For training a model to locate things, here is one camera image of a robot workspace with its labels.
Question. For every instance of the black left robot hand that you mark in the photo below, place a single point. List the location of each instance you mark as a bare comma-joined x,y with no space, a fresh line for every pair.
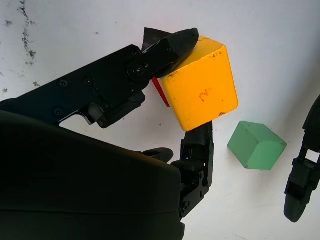
302,180

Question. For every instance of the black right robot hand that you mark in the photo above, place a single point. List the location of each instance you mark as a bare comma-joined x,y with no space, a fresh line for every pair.
75,180

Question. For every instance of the green wooden block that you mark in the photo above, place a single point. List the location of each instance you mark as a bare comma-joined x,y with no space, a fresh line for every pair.
252,147

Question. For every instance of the red wooden block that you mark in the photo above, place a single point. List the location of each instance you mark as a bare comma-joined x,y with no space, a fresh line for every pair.
161,92

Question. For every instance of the yellow wooden block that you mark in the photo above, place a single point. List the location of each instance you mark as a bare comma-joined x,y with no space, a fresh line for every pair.
200,87

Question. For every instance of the black tape strip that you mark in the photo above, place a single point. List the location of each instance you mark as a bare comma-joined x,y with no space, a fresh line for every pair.
152,38

